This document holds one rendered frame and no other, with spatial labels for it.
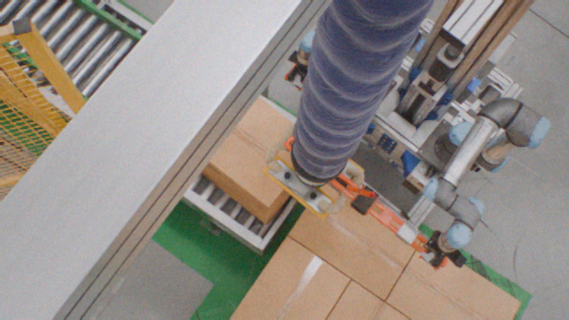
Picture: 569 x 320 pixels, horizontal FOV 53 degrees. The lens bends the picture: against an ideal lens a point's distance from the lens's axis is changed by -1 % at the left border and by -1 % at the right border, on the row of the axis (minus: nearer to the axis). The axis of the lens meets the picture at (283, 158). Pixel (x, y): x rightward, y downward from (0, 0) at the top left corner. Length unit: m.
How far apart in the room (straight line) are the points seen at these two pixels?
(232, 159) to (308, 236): 0.63
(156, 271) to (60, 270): 3.10
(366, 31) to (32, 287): 0.89
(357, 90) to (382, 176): 2.10
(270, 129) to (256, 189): 0.30
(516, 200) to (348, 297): 1.47
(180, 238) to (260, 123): 1.13
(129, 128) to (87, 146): 0.04
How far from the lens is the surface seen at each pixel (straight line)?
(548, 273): 4.00
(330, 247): 3.05
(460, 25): 1.86
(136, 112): 0.53
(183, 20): 0.57
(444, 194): 2.11
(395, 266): 3.10
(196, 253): 3.59
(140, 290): 3.61
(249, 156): 2.72
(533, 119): 2.23
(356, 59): 1.33
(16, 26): 1.79
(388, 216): 2.38
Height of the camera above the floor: 3.53
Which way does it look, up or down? 72 degrees down
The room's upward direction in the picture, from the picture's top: 9 degrees clockwise
